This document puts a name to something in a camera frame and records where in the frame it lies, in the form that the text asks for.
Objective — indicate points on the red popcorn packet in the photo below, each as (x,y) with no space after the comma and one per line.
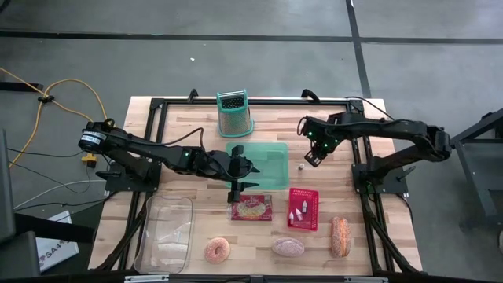
(253,208)

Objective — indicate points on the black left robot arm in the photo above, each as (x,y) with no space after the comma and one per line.
(149,147)

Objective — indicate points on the black table clamp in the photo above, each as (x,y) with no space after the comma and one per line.
(192,95)
(310,94)

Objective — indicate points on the teal translucent plastic bin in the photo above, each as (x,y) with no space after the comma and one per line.
(275,169)

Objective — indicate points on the black slanted bar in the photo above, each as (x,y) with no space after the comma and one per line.
(55,230)

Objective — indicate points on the black flat floor bar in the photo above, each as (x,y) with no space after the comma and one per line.
(19,86)

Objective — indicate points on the dark grey equipment case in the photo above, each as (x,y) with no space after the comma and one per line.
(8,196)

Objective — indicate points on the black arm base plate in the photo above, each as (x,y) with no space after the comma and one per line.
(118,178)
(383,182)

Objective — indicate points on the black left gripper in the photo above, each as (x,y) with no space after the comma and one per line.
(224,165)

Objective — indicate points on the long orange sugared bread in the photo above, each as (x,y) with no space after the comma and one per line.
(340,237)

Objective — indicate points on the white printed cardboard box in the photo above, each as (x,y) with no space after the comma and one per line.
(59,253)

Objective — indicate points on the teal steel box grater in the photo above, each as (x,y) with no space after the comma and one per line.
(234,114)

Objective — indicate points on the red plastic mesh basket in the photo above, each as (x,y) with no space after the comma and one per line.
(310,222)

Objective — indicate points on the clear plastic container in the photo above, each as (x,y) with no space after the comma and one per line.
(169,236)

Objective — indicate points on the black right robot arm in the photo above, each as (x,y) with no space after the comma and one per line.
(393,126)

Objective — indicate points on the purple sugared oval bun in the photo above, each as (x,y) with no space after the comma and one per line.
(288,247)

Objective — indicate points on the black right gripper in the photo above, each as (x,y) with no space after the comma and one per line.
(322,135)

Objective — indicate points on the black metal side table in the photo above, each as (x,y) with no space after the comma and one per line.
(475,131)

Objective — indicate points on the black aluminium table frame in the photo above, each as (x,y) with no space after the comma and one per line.
(275,101)

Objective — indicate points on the pink sugared donut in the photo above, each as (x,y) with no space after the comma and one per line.
(217,256)

